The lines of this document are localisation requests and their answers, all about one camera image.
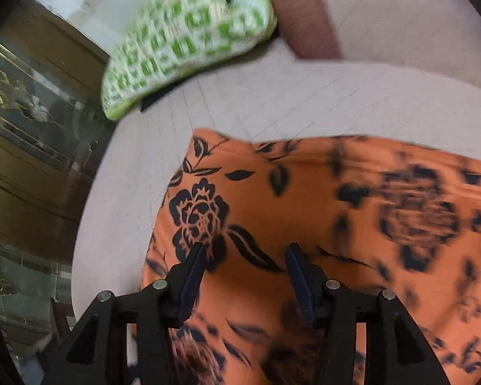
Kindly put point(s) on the green checkered pillow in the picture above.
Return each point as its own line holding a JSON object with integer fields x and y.
{"x": 184, "y": 32}

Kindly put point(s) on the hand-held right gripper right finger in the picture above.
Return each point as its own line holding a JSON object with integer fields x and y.
{"x": 302, "y": 280}

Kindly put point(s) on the pink bolster cushion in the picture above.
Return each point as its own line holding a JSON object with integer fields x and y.
{"x": 300, "y": 12}

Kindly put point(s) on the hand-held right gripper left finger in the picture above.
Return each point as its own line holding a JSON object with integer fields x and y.
{"x": 192, "y": 276}

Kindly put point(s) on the orange black floral blouse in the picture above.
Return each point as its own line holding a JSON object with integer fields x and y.
{"x": 304, "y": 192}

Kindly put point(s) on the wooden door with leaded glass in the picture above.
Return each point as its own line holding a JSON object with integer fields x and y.
{"x": 36, "y": 128}

